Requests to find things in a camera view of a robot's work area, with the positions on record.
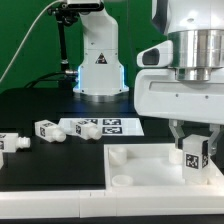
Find white cable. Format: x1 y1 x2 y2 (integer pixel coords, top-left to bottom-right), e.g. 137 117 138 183
0 0 68 84

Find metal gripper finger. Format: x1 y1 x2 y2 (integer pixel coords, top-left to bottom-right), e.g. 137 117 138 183
169 119 185 149
208 124 222 155

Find white fiducial marker sheet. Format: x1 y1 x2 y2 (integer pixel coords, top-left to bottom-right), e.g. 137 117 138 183
58 118 144 136

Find black cables at base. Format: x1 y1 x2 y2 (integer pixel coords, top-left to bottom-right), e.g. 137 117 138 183
23 72 78 89

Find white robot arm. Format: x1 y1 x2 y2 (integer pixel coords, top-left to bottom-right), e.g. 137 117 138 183
67 0 224 154

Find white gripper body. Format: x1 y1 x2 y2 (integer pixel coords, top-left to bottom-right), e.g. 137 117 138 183
134 69 224 125

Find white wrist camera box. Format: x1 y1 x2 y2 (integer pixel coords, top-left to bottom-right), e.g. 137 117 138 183
137 40 173 68

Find white L-shaped fence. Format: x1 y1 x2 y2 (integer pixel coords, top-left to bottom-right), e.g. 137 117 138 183
0 146 224 220

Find white square tabletop tray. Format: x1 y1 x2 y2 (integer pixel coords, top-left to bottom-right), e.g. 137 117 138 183
104 144 224 195

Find black camera stand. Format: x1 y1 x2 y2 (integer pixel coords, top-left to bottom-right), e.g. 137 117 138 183
47 3 79 89

